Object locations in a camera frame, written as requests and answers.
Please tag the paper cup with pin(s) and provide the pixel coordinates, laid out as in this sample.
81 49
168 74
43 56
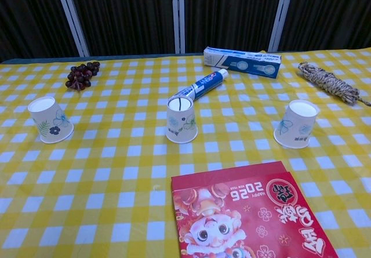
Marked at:
49 119
181 124
297 124

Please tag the paper cup, black line base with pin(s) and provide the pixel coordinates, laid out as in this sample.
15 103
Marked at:
181 124

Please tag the blue white toothpaste tube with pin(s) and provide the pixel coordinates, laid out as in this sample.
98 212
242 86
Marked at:
208 79

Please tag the blue white toothpaste box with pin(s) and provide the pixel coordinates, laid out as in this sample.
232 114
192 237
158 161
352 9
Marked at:
240 62

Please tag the yellow white checked tablecloth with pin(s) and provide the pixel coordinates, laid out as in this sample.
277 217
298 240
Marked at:
116 159

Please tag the dark purple grape bunch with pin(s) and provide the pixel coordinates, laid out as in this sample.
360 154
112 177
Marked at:
79 76

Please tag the red new year envelope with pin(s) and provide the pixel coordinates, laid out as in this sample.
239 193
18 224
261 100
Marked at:
246 217

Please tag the white screen frame post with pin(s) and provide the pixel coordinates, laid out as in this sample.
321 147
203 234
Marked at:
72 20
178 17
280 17

